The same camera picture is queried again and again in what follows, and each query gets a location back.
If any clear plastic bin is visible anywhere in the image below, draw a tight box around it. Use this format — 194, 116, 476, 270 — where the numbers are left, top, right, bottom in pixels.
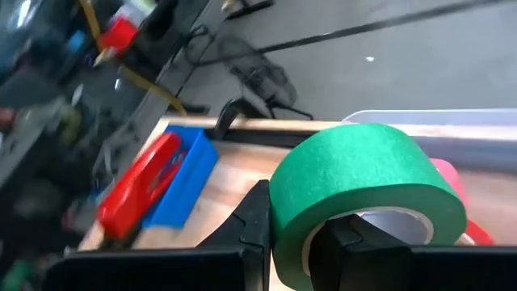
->
342, 108, 517, 175

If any black wire floor fan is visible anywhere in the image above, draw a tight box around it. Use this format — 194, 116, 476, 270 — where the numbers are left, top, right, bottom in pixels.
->
217, 35, 315, 121

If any red stapler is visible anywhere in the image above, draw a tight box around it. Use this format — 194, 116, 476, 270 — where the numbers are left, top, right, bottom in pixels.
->
95, 131, 183, 243

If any red tape roll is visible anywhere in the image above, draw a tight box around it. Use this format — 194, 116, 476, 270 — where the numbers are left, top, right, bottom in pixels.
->
463, 220, 496, 247

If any blue plastic bin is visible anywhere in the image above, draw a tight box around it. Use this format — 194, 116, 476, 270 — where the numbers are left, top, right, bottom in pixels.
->
143, 124, 221, 230

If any red plastic box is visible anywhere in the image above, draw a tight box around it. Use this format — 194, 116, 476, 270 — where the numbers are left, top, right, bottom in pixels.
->
98, 16, 141, 57

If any green tape roll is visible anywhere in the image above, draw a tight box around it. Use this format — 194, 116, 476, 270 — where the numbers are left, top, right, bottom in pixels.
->
269, 123, 469, 291

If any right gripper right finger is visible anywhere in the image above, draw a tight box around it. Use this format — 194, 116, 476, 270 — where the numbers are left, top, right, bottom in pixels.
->
309, 213, 517, 291

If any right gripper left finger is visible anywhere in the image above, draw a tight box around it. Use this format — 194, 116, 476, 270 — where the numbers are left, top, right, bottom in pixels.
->
40, 179, 271, 291

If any pink tape roll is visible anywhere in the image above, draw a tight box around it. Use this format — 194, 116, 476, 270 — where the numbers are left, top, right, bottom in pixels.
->
429, 158, 472, 211

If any black table clamp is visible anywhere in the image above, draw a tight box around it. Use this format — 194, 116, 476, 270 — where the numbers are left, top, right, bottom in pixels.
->
212, 98, 246, 141

